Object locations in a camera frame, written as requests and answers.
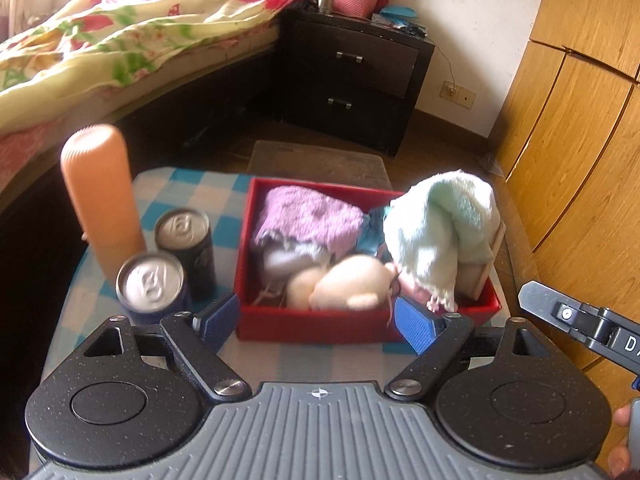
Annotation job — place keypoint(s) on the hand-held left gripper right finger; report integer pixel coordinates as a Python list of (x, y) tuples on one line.
[(415, 322)]

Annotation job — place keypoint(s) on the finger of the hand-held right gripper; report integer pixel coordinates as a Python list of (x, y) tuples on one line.
[(600, 330)]

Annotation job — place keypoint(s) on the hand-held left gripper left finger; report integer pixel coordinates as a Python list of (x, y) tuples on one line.
[(220, 317)]

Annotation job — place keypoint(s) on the cream teddy bear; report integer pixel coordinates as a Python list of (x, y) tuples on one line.
[(350, 280)]

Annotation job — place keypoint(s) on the pink teal plush pig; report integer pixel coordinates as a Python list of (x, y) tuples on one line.
[(372, 245)]

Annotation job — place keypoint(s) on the red cardboard box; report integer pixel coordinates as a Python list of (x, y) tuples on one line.
[(310, 325)]

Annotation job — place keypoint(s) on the pale green white towel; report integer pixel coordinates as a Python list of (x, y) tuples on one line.
[(435, 230)]

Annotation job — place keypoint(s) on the purple towel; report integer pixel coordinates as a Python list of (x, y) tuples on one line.
[(310, 215)]

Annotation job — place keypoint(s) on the person's right hand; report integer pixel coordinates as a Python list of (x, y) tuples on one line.
[(622, 460)]

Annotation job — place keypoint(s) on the black drink can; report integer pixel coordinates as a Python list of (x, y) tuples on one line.
[(190, 260)]

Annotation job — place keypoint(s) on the blue drink can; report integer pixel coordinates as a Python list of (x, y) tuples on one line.
[(150, 280)]

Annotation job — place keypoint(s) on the blue white checkered cloth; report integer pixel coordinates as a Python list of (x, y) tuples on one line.
[(210, 190)]

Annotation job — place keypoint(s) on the crumpled plastic scrap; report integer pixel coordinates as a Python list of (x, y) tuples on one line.
[(492, 165)]

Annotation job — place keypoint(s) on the dark nightstand drawer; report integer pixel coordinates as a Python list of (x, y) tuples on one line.
[(375, 115), (380, 65)]

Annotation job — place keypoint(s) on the wooden wardrobe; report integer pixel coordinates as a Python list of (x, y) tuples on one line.
[(575, 110)]

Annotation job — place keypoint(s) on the dark wooden bed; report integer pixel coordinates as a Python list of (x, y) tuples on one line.
[(210, 90)]

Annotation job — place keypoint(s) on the dark wooden nightstand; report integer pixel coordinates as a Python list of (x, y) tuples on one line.
[(300, 85)]

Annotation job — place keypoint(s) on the pink bedsheet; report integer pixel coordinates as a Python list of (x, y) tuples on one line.
[(25, 155)]

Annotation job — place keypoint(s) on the floral quilt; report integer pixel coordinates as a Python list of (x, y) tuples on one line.
[(125, 50)]

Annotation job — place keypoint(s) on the blue paper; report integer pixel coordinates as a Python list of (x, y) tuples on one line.
[(399, 11)]

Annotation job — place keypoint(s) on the wall power socket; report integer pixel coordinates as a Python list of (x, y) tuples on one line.
[(457, 95)]

